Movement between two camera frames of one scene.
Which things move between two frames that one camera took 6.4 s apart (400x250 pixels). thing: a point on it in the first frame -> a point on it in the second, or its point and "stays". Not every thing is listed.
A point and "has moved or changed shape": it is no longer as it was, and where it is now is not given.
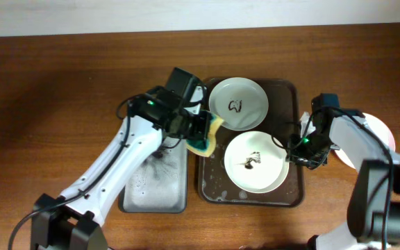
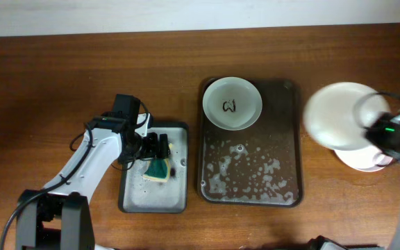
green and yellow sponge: x=205 y=146 -> x=157 y=169
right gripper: x=299 y=158 -> x=380 y=120
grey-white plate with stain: x=241 y=103 has moved or changed shape
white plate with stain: x=253 y=163 -> x=336 y=114
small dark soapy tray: x=160 y=185 stays
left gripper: x=203 y=119 -> x=152 y=151
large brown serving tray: x=282 y=118 stays
